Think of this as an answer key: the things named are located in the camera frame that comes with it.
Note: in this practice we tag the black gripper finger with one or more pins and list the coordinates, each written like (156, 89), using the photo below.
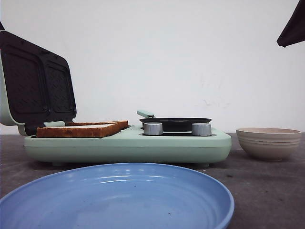
(294, 31)

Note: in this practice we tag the beige ribbed bowl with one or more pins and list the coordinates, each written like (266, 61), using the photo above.
(269, 144)

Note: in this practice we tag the white bread slice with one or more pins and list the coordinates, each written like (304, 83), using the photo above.
(121, 124)
(84, 131)

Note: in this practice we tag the mint green breakfast maker base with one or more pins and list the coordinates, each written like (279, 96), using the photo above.
(131, 145)

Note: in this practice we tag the right silver control knob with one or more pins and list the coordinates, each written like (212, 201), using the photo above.
(201, 129)

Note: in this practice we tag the silver control knob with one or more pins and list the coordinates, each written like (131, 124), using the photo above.
(152, 128)
(201, 129)

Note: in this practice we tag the left silver control knob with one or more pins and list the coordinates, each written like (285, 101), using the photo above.
(152, 128)

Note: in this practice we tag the blue round plate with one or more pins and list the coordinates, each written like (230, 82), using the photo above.
(120, 196)

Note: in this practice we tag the black frying pan green handle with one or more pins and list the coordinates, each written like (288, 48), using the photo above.
(171, 124)

